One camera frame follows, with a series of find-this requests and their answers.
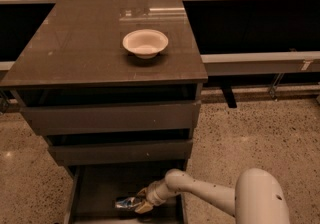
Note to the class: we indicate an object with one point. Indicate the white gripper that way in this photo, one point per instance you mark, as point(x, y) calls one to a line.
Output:
point(153, 194)

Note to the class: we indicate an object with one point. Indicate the redbull can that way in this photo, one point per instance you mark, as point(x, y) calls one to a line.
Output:
point(128, 203)

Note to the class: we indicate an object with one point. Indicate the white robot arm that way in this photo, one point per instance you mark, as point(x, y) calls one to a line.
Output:
point(256, 199)

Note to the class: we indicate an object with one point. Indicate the middle drawer front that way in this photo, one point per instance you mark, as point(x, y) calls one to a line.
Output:
point(142, 151)

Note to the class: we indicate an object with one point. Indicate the open bottom drawer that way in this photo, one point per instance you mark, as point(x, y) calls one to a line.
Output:
point(97, 187)

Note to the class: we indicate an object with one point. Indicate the dark drawer cabinet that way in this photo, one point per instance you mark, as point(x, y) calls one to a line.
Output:
point(71, 54)

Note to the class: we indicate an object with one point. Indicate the top drawer front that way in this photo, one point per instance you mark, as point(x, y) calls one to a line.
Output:
point(66, 120)

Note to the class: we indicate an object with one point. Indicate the white paper bowl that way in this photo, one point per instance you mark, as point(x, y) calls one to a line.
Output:
point(145, 43)

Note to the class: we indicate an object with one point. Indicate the long grey bench rail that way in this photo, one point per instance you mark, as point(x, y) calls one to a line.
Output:
point(261, 63)

